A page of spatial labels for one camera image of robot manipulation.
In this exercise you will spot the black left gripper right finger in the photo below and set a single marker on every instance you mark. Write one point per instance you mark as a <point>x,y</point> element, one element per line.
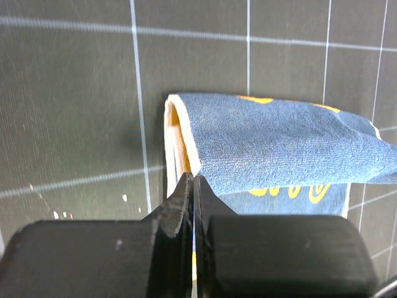
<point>277,255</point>

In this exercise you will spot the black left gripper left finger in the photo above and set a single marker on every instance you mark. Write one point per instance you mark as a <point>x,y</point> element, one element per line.
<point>151,257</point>

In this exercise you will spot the yellow and blue cat towel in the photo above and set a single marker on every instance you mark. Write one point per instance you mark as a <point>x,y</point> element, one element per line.
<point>273,156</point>

